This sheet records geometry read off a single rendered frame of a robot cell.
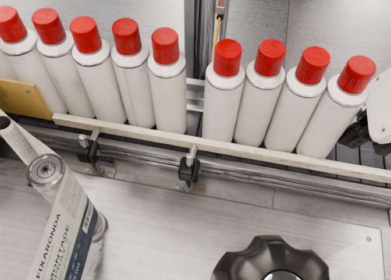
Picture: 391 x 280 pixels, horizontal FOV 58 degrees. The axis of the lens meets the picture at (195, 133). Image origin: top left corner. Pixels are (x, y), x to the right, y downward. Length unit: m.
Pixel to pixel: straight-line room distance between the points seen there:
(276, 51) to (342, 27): 0.49
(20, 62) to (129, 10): 0.41
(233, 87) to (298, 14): 0.49
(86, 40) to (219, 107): 0.19
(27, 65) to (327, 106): 0.41
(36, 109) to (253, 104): 0.34
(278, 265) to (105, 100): 0.39
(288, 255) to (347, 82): 0.28
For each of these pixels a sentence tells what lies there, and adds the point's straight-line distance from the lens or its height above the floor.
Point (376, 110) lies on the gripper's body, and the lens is 0.51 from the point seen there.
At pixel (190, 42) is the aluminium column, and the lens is 0.61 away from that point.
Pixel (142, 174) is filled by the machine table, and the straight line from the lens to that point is 0.62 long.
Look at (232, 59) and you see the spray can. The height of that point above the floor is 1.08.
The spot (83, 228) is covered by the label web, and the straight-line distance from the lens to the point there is 0.46.
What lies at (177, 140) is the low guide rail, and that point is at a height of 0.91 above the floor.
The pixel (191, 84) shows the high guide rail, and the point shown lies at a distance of 0.55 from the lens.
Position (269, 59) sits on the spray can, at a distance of 0.43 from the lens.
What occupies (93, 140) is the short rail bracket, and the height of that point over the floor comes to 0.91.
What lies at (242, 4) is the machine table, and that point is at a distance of 0.91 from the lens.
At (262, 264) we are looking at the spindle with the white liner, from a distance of 0.21.
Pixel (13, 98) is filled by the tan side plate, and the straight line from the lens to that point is 0.62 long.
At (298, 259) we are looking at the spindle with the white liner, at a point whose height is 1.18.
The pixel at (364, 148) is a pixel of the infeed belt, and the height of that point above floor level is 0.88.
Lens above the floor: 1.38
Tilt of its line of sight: 58 degrees down
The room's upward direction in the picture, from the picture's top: 2 degrees clockwise
